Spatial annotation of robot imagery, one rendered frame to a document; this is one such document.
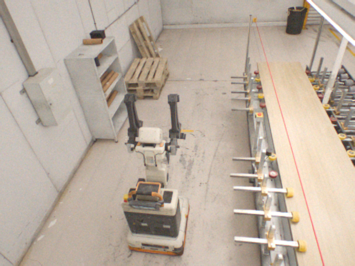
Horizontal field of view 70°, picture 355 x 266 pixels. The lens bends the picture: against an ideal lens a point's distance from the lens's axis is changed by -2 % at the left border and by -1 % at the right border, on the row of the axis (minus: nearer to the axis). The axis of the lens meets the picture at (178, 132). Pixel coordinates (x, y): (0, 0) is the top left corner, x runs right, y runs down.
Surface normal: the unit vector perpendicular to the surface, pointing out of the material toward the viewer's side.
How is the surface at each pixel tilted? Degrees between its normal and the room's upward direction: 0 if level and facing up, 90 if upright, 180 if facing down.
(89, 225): 0
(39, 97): 90
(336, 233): 0
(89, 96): 90
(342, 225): 0
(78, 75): 90
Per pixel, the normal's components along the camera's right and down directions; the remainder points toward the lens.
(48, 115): -0.14, 0.63
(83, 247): -0.07, -0.78
